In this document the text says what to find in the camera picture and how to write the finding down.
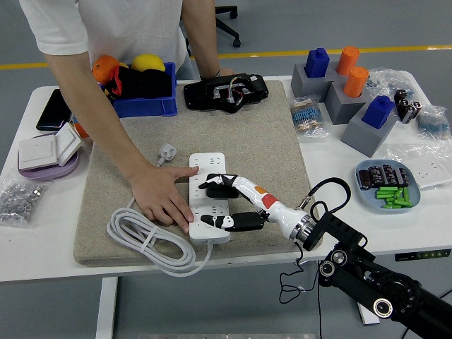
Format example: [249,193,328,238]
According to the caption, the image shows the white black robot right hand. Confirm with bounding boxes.
[198,172,310,241]

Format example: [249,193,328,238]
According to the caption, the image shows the clear bag of resistors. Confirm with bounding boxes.
[289,95,329,138]

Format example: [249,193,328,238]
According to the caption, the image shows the grey-brown mat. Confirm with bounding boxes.
[73,80,324,268]

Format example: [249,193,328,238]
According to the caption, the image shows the crumpled clear plastic bag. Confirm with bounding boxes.
[365,67,412,103]

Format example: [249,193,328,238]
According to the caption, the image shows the white wall switch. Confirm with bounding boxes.
[18,135,58,170]
[54,122,82,167]

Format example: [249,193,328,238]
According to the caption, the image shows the white table leg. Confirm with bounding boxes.
[356,302,381,325]
[95,276,119,339]

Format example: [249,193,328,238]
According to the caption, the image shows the grey block holder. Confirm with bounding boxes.
[340,102,398,158]
[323,79,370,125]

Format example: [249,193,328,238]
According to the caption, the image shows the bag of blue resistors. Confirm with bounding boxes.
[415,105,452,142]

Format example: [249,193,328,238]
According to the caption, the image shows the white power strip with cable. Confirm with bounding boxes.
[107,143,233,278]

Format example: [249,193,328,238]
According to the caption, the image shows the yellow lemon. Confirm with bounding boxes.
[131,53,166,73]

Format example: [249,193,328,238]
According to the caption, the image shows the black smartphone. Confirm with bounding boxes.
[35,88,71,131]

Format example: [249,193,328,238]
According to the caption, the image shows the purple tray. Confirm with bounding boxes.
[17,133,81,182]

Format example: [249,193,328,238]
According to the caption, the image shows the white socket in clear bag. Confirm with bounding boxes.
[385,143,452,191]

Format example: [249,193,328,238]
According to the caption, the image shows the table height control panel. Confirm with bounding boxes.
[394,249,442,262]

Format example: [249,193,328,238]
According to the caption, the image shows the light blue tray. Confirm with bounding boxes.
[355,159,422,215]

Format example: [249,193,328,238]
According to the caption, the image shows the blue square peg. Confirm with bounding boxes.
[304,47,331,79]
[361,95,396,131]

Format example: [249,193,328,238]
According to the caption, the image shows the orange fruit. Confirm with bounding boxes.
[91,55,121,85]

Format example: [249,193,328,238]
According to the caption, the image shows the person's right hand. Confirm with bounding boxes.
[129,165,201,234]

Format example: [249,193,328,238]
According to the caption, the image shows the black plug with cord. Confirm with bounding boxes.
[204,184,323,339]

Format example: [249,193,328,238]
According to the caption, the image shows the black opened electronic device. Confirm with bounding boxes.
[182,73,270,114]

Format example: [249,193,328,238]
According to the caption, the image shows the clear bag of metal nuts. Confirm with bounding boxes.
[0,178,47,227]

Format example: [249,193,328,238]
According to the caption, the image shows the grey block with two holes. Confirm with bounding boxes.
[290,61,340,103]

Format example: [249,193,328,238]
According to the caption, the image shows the blue plastic bin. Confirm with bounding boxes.
[102,61,178,119]

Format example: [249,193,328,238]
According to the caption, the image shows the person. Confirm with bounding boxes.
[17,0,197,81]

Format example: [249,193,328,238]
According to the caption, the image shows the bag of black capacitors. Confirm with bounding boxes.
[393,88,423,125]

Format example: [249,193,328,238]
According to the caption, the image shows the orange cylinder peg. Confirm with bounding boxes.
[335,45,360,76]
[343,66,370,99]

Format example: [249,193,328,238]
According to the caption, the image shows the black office chair base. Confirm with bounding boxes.
[215,6,242,49]

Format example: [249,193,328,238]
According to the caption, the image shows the black capacitor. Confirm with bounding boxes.
[381,164,398,186]
[356,169,372,191]
[367,165,385,187]
[395,167,410,188]

